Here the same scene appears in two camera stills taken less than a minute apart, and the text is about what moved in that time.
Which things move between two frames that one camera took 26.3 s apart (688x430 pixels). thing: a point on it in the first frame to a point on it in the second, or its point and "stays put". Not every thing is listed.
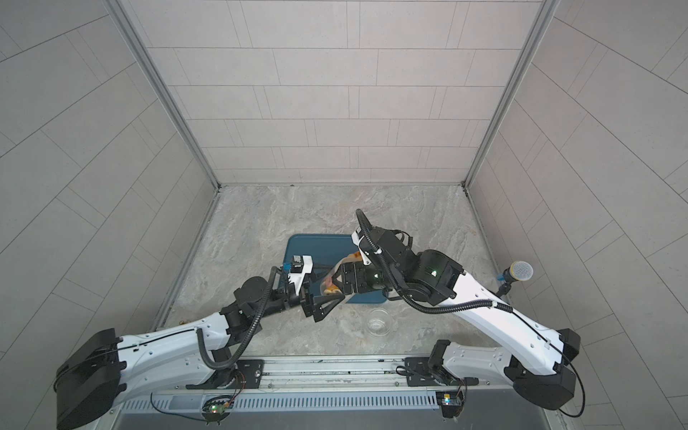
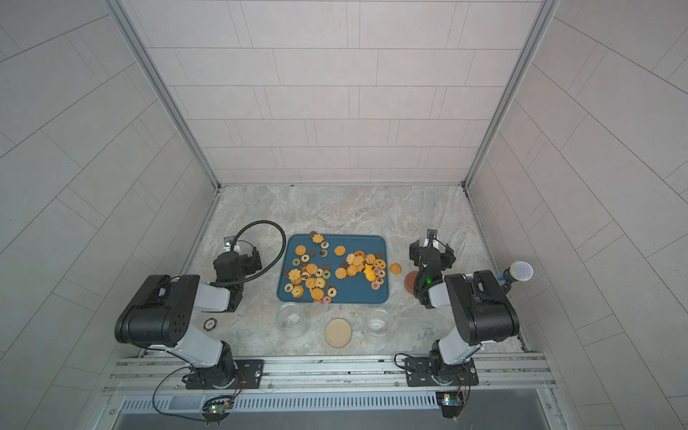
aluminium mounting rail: x=339 y=375 stays put
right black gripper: x=360 y=283 to x=417 y=253
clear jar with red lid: x=379 y=322 stays put
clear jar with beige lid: x=328 y=285 to x=290 y=319
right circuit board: x=451 y=402 stays put
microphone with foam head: x=520 y=270 stays put
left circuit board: x=217 y=408 stays put
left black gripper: x=319 y=315 to x=249 y=262
